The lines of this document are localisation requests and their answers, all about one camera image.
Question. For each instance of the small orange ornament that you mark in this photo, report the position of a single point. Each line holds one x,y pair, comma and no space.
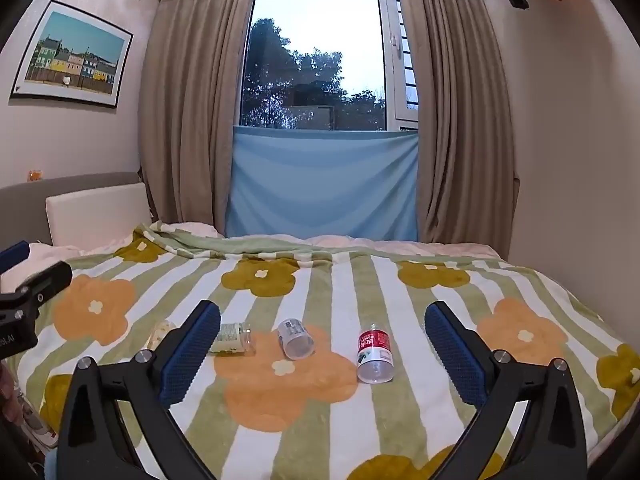
36,175

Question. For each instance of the window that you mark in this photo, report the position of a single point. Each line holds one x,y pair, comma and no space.
320,60

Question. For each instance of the person's left hand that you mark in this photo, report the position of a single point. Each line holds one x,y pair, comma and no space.
6,392

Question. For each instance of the beige curtain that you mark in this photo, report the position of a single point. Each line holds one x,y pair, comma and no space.
460,125
190,110

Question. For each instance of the clear cup with grey label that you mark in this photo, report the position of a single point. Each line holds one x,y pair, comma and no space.
296,339

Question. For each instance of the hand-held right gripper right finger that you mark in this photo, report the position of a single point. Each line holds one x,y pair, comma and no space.
455,360

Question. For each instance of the grey bed headboard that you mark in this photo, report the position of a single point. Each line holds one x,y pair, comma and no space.
20,210

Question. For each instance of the framed picture of houses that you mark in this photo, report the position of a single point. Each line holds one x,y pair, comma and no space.
72,55

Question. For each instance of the pale yellow clear cup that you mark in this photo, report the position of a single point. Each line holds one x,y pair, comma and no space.
162,334

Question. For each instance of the white and red object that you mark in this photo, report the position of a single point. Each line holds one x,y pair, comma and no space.
37,425

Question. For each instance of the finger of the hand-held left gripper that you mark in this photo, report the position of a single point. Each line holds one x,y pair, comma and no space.
14,255
45,280

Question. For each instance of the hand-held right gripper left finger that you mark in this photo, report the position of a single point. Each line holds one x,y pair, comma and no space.
192,355

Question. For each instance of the light blue cloth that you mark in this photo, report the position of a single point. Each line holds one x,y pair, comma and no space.
320,185

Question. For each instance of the floral striped blanket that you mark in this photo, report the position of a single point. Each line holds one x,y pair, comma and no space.
325,410

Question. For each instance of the clear cup with red label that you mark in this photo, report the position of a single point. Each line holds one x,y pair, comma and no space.
375,355

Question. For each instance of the clear cup with green label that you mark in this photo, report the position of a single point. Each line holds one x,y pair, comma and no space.
234,341

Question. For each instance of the white pillow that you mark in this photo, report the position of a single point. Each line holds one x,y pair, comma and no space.
95,215

